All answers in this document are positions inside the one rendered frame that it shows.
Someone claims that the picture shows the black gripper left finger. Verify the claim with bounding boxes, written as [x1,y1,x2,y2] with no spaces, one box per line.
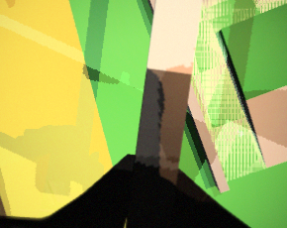
[0,154,135,228]

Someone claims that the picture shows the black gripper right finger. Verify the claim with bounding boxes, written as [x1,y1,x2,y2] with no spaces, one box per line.
[170,168,250,228]

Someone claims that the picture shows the green mat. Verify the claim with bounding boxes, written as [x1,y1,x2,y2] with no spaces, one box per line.
[68,0,287,228]

